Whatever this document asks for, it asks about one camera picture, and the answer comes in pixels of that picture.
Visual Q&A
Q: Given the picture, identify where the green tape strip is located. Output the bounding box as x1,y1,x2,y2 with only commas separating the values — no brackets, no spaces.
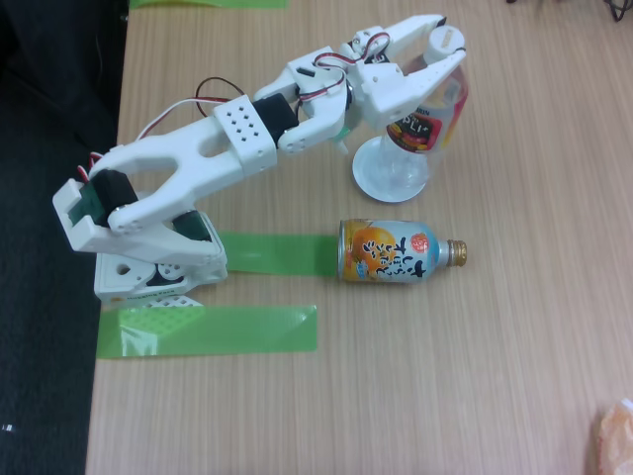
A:
97,304,317,360
217,232,338,277

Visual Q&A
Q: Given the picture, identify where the orange aluminium bottle can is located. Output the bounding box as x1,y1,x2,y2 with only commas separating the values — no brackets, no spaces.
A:
337,218,469,286

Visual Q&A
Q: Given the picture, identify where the clear plastic bottle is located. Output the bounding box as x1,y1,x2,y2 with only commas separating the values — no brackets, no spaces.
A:
365,24,470,192

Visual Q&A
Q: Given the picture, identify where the red white black servo cable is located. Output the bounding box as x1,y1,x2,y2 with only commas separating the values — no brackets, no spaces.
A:
296,32,392,103
133,76,253,144
78,150,105,187

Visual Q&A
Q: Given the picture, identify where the white round plate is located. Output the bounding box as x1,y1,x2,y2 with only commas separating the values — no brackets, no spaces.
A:
351,138,429,204

